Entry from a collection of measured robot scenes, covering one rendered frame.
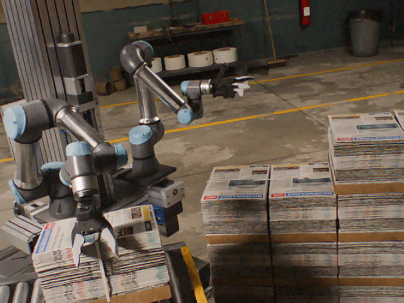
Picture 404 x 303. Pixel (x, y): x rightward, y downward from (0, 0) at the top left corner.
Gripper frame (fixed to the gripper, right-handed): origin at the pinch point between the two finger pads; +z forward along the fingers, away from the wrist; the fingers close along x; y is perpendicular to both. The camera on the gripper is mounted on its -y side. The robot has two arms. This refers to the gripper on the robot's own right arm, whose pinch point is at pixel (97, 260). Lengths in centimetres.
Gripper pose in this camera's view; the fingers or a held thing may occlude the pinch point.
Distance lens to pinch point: 144.9
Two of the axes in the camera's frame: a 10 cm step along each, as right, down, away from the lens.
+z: 2.2, 9.5, -2.3
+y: -0.9, 2.6, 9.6
